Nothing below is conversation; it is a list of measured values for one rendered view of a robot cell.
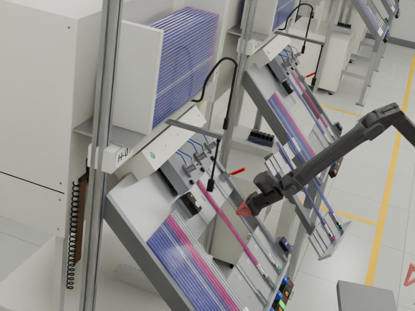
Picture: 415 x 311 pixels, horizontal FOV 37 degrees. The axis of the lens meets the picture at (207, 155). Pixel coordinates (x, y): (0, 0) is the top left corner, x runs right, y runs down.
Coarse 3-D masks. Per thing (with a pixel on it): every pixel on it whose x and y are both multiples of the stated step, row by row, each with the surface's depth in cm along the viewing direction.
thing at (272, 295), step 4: (284, 264) 250; (288, 264) 250; (284, 268) 246; (280, 272) 245; (284, 272) 244; (280, 276) 241; (276, 280) 241; (280, 280) 239; (276, 284) 237; (276, 288) 234; (272, 292) 232; (276, 292) 233; (272, 296) 229; (268, 300) 229; (272, 300) 228; (268, 304) 225; (264, 308) 224; (268, 308) 223
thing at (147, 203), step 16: (128, 176) 199; (160, 176) 213; (208, 176) 238; (112, 192) 189; (128, 192) 196; (144, 192) 202; (160, 192) 209; (176, 192) 216; (192, 192) 224; (128, 208) 192; (144, 208) 198; (160, 208) 204; (176, 208) 212; (208, 208) 227; (144, 224) 194; (160, 224) 200; (192, 224) 215; (208, 224) 222; (144, 240) 190
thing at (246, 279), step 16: (240, 256) 229; (256, 256) 238; (272, 256) 248; (240, 272) 224; (256, 272) 233; (272, 272) 242; (240, 288) 219; (256, 288) 227; (272, 288) 235; (256, 304) 222
